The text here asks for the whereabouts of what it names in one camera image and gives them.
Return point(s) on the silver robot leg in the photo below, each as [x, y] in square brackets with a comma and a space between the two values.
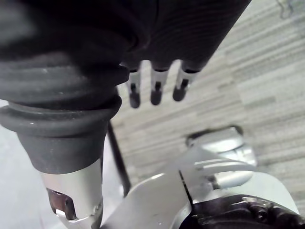
[152, 205]

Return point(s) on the black metal bar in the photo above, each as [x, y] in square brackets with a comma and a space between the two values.
[118, 157]

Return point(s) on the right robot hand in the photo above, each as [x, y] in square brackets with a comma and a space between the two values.
[71, 47]

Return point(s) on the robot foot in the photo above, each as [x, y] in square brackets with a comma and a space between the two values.
[224, 143]

